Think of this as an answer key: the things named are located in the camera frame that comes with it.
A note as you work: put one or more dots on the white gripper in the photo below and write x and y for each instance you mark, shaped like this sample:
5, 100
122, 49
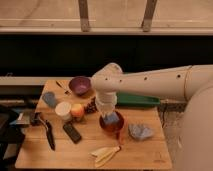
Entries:
105, 103

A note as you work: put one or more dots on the red bowl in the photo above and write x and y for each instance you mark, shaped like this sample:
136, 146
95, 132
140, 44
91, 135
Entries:
114, 126

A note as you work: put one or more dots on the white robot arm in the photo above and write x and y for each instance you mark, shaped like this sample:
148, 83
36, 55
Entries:
192, 84

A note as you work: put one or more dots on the purple bowl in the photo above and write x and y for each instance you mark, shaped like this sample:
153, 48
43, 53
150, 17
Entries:
80, 85

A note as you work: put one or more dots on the dark grape bunch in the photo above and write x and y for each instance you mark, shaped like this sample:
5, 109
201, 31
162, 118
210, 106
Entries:
90, 107

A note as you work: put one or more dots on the green plastic bin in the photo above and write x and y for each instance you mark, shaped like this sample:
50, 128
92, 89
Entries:
131, 100

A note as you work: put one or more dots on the orange carrot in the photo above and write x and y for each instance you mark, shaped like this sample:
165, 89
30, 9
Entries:
120, 136

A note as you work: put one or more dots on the red yellow apple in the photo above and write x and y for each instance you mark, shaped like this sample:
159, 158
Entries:
77, 110

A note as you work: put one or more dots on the crumpled blue cloth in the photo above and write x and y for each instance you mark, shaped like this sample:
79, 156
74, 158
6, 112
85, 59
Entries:
140, 132

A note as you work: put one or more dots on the black remote control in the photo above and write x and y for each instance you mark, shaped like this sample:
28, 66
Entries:
72, 132

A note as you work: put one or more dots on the white cup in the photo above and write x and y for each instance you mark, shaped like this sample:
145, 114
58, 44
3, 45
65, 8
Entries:
63, 109

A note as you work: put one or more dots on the black equipment left of table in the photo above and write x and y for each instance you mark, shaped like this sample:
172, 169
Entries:
10, 133

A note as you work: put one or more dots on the black handled knife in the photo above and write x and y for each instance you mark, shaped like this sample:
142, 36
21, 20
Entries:
48, 128

